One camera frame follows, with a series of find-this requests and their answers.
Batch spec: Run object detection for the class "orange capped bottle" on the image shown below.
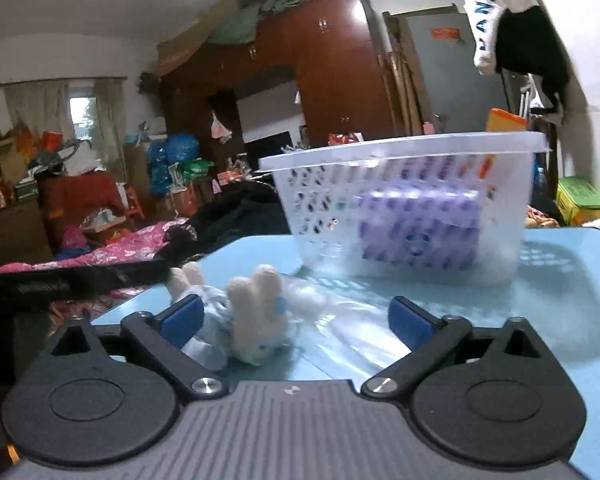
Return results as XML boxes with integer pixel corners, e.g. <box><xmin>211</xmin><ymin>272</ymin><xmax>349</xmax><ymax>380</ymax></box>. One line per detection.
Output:
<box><xmin>478</xmin><ymin>108</ymin><xmax>528</xmax><ymax>180</ymax></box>

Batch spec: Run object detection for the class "dark red wooden wardrobe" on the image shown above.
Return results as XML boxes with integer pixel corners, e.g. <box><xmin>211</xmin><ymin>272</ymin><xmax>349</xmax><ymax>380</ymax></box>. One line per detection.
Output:
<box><xmin>160</xmin><ymin>0</ymin><xmax>403</xmax><ymax>165</ymax></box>

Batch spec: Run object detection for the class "white plush bunny toy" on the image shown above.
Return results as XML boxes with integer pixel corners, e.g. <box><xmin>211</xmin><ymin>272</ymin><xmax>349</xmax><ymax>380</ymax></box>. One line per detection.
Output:
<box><xmin>160</xmin><ymin>262</ymin><xmax>299</xmax><ymax>372</ymax></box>

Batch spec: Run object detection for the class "white black hanging jacket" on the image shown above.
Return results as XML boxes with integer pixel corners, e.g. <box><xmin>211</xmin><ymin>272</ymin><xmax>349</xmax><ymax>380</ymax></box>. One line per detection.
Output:
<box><xmin>459</xmin><ymin>0</ymin><xmax>571</xmax><ymax>111</ymax></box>

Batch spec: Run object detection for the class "orange white hanging bag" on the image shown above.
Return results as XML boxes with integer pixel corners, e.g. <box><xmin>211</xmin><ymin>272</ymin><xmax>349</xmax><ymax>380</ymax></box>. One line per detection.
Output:
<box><xmin>328</xmin><ymin>132</ymin><xmax>364</xmax><ymax>146</ymax></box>

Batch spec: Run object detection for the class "clear plastic basket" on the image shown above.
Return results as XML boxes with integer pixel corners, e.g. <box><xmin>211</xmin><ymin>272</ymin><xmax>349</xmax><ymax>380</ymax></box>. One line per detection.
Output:
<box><xmin>259</xmin><ymin>131</ymin><xmax>548</xmax><ymax>286</ymax></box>

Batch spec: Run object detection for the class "grey metal door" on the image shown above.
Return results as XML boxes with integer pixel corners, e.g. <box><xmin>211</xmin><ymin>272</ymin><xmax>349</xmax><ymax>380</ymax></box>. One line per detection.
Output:
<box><xmin>406</xmin><ymin>13</ymin><xmax>506</xmax><ymax>133</ymax></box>

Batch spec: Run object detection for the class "pink floral blanket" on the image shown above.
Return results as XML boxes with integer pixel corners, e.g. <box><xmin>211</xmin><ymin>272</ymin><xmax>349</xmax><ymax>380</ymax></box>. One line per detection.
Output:
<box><xmin>0</xmin><ymin>218</ymin><xmax>185</xmax><ymax>327</ymax></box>

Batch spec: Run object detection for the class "blue plastic bag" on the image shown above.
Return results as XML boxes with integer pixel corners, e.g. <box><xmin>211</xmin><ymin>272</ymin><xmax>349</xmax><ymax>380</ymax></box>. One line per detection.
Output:
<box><xmin>532</xmin><ymin>155</ymin><xmax>550</xmax><ymax>200</ymax></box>

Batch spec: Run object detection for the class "green yellow box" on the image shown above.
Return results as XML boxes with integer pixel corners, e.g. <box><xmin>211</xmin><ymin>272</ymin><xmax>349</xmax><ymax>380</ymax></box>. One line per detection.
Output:
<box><xmin>556</xmin><ymin>176</ymin><xmax>600</xmax><ymax>226</ymax></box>

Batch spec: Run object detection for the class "purple tissue box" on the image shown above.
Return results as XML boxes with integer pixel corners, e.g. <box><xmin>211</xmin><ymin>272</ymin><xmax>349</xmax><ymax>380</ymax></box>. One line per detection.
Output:
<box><xmin>358</xmin><ymin>183</ymin><xmax>482</xmax><ymax>271</ymax></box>

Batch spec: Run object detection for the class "black clothing pile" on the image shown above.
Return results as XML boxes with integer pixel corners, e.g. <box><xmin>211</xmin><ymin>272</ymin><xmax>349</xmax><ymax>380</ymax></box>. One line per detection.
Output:
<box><xmin>154</xmin><ymin>180</ymin><xmax>290</xmax><ymax>266</ymax></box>

